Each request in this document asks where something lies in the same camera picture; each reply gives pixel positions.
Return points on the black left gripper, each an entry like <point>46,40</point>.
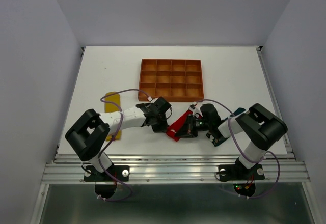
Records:
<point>162,128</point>

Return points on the dark green sock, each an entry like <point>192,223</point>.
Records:
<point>216,137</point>

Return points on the orange compartment tray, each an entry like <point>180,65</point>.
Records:
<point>176,80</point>

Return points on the aluminium mounting rail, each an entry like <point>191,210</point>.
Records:
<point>165,169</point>

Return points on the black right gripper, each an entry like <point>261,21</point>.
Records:
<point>187,131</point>

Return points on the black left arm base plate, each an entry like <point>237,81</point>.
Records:
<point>120,172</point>

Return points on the red sock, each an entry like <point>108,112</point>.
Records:
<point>177,125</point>

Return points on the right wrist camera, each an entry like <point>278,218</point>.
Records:
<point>195,108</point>

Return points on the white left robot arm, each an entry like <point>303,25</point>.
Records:
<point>88,134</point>

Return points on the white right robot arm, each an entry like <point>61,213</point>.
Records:
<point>261,126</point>

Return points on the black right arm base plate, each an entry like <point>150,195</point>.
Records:
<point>233,172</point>

